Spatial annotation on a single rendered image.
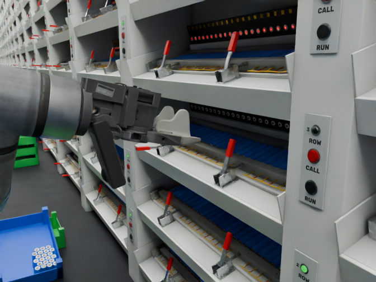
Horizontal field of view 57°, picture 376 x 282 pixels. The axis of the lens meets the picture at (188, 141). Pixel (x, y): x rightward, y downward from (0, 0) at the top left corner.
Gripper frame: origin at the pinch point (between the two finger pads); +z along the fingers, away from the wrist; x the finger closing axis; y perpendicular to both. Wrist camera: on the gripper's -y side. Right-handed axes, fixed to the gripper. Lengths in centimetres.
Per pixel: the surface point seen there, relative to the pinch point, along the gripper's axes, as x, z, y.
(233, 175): -0.9, 11.2, -5.5
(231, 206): -4.6, 9.2, -10.3
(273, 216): -15.4, 8.7, -8.1
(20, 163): 213, -2, -57
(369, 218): -27.8, 12.4, -3.6
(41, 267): 60, -9, -55
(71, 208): 120, 14, -57
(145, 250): 42, 19, -42
